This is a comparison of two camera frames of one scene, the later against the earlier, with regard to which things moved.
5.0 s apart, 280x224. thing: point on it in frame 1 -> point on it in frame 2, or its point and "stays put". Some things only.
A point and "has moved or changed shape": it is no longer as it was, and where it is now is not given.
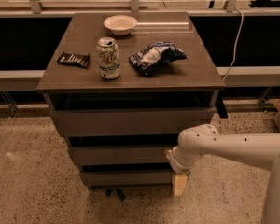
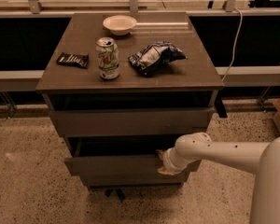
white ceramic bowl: (120, 24) stays put
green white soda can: (109, 60) stays put
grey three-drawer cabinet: (122, 88) stays put
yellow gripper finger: (179, 184) -> (164, 171)
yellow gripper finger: (168, 152) -> (161, 153)
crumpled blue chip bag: (150, 57) stays put
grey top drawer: (131, 122) stays put
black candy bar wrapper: (74, 59) stays put
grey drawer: (122, 155) has moved or changed shape
